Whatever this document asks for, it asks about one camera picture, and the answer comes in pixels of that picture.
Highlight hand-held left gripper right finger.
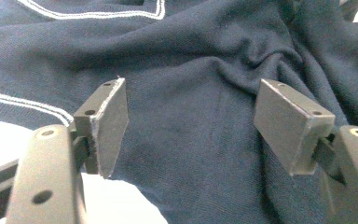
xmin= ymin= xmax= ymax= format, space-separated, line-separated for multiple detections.
xmin=253 ymin=78 xmax=358 ymax=224

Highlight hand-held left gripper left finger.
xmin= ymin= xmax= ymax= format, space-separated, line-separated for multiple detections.
xmin=5 ymin=77 xmax=131 ymax=224

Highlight dark navy sweater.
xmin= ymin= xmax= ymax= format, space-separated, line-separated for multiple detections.
xmin=0 ymin=0 xmax=358 ymax=224

